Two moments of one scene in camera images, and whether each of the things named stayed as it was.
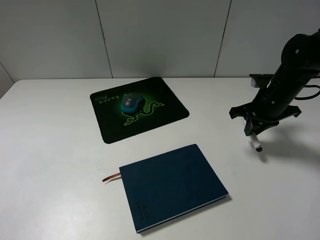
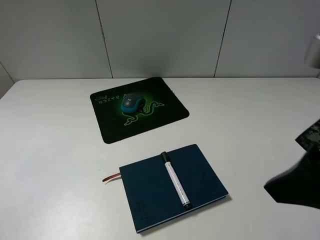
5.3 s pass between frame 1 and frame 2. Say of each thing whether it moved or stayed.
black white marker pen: moved
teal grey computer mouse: stayed
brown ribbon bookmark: stayed
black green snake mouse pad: stayed
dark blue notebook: stayed
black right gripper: moved
